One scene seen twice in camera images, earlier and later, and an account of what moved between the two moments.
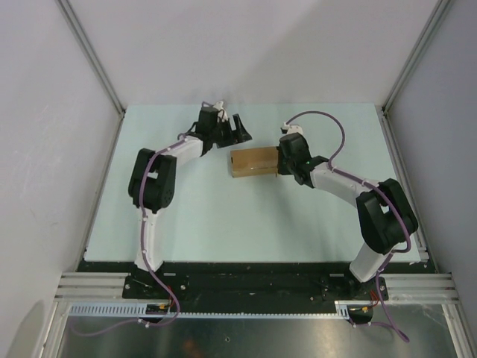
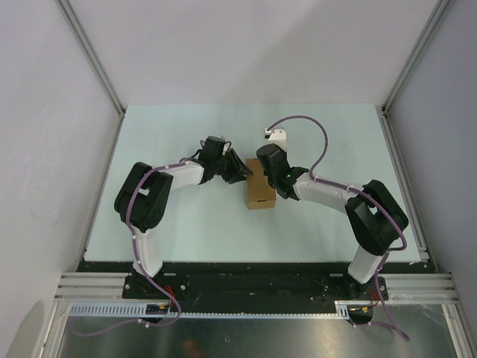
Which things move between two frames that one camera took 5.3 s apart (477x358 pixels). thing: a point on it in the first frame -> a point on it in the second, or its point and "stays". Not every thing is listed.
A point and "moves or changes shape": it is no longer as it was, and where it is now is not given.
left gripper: (239, 136) -> (237, 175)
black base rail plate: (251, 281) stays
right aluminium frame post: (432, 21) stays
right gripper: (282, 169) -> (283, 152)
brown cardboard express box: (254, 162) moves or changes shape
